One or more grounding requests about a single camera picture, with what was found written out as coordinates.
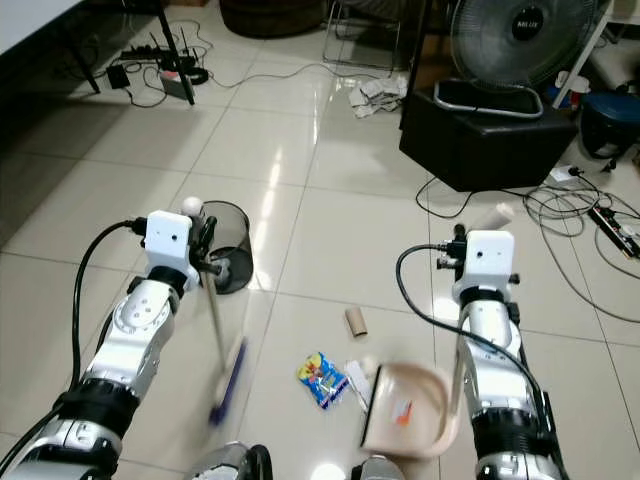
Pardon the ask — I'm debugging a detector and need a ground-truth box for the broom with blue bristles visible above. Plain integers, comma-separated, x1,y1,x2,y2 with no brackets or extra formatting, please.
180,197,251,429

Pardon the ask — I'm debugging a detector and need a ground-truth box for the beige long-handled dustpan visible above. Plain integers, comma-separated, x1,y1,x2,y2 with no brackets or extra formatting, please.
359,203,515,461

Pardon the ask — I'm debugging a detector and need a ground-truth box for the grey floor fan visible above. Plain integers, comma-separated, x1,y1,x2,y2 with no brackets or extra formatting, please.
433,0,604,121

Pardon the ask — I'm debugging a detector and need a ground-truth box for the black mesh waste bin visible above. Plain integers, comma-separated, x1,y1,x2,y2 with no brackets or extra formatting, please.
196,200,255,296

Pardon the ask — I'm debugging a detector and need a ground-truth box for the black box stool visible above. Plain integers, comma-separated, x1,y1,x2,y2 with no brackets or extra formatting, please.
399,90,582,194

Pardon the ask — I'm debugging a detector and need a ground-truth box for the brown cardboard tube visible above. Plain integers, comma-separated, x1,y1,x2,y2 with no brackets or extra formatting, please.
344,305,370,338

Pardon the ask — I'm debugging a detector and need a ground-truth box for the white plug adapter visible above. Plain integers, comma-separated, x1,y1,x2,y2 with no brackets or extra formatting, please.
549,164,584,185

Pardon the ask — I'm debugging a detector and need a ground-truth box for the white paper scrap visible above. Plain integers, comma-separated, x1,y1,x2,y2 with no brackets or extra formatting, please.
344,359,375,409

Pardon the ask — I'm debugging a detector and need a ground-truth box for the black power strip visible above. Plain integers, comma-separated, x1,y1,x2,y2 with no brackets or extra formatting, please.
587,204,640,263

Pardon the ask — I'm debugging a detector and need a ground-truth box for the crumpled white cloth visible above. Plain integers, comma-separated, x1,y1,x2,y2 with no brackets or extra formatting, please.
349,74,409,120

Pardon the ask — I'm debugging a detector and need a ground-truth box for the blue snack packet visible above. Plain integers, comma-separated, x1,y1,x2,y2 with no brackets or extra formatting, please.
296,351,352,412

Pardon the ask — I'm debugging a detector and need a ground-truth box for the black power adapter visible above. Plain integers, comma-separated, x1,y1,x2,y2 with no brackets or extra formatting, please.
107,64,132,90

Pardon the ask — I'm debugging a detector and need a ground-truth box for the black table leg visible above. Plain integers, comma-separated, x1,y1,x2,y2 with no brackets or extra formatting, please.
158,0,198,107

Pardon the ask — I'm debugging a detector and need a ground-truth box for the black router with antennas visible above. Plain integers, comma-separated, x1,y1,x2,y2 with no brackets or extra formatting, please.
120,30,209,103

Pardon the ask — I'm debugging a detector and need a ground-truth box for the white cup with red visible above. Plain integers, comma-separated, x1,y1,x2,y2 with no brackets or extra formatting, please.
566,74,592,110

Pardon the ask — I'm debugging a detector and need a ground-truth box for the dark blue round stool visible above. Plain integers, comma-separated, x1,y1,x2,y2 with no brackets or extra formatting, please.
581,91,640,163

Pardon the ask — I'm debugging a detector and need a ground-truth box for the robot left leg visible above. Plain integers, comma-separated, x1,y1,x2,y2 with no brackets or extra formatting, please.
189,442,274,480

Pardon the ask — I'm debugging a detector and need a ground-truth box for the robot leg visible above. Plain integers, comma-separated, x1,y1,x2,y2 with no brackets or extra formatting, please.
354,454,412,480
189,442,274,480

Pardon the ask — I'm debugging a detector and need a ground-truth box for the robot right leg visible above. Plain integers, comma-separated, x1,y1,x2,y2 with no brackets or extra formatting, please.
354,454,412,480

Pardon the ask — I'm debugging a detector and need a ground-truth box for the brown round barrel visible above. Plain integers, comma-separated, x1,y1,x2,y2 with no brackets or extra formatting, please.
217,0,327,40

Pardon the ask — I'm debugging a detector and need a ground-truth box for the white slanted pole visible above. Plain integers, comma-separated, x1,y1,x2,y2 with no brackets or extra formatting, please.
549,0,617,107

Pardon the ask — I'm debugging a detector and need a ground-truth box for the white table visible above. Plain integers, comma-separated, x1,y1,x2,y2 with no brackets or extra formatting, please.
0,0,88,57

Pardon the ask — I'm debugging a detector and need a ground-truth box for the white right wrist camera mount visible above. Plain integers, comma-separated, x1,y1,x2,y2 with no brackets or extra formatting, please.
451,229,518,307

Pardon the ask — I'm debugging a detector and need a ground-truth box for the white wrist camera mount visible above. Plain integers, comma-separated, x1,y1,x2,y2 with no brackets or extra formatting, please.
451,229,518,307
143,209,202,292

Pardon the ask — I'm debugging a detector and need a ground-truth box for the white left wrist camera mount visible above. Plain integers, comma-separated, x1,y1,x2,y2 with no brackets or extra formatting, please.
143,209,202,292

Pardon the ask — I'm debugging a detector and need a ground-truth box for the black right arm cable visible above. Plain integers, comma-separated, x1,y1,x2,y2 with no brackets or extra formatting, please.
394,244,563,446

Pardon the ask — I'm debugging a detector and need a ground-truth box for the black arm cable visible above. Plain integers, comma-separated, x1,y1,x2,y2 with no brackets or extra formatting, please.
70,219,152,393
394,244,563,446

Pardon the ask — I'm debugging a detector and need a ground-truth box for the black floor cable bundle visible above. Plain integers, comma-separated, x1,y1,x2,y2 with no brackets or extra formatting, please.
413,160,640,326

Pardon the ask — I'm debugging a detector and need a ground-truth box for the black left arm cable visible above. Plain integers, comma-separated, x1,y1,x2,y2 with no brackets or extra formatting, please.
70,219,152,393

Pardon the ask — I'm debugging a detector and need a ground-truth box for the thin grey floor cable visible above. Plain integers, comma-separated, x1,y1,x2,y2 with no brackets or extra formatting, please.
198,58,406,93

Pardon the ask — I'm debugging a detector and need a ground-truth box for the metal wire rack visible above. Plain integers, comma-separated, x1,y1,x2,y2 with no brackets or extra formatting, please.
322,0,407,70

